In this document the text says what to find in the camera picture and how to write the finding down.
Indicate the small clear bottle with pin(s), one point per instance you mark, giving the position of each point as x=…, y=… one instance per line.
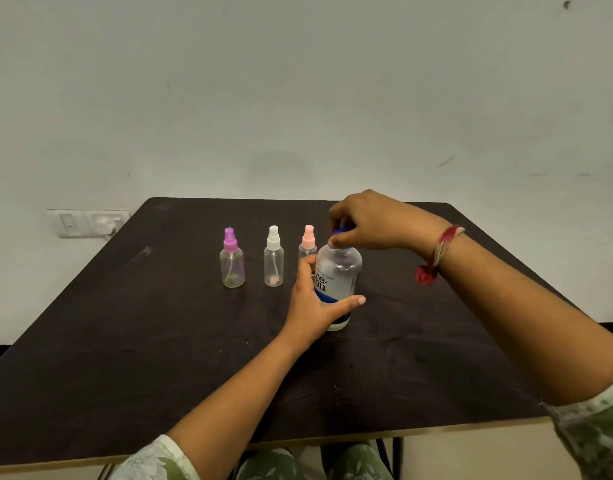
x=274, y=267
x=306, y=252

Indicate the green floral sleeve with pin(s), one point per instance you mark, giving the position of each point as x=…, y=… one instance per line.
x=596, y=434
x=156, y=462

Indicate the green floral right sleeve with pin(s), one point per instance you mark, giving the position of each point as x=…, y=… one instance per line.
x=596, y=434

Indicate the person's left forearm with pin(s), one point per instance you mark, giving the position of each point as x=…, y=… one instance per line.
x=236, y=409

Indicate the white spray cap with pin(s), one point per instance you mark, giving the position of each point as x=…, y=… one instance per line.
x=274, y=239

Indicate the black table leg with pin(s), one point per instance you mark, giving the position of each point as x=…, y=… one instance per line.
x=397, y=459
x=105, y=472

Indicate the pink spray cap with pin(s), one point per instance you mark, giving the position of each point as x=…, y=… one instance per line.
x=309, y=238

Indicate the green floral left sleeve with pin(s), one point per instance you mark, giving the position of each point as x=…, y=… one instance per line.
x=156, y=462

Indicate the small round bottle purple print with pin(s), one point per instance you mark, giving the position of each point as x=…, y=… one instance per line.
x=232, y=269

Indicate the person's left hand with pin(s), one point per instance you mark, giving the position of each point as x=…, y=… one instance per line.
x=309, y=314

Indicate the white wall socket panel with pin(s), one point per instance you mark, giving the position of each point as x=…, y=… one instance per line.
x=69, y=223

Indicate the person's right hand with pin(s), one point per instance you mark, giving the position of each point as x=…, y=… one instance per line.
x=391, y=222

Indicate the person's right forearm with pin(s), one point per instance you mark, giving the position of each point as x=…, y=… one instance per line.
x=536, y=319

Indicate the purple spray cap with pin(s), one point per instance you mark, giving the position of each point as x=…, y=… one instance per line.
x=230, y=242

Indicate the white plug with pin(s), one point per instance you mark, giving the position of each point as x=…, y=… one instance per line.
x=106, y=227

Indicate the large clear bottle blue label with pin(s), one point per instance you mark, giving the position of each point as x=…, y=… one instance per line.
x=339, y=277

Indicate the red thread wristband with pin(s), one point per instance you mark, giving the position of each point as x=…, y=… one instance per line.
x=426, y=274

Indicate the green floral trousers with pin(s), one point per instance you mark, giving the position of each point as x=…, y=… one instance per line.
x=269, y=467

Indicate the blue screw cap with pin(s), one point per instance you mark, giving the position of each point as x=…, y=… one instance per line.
x=342, y=230

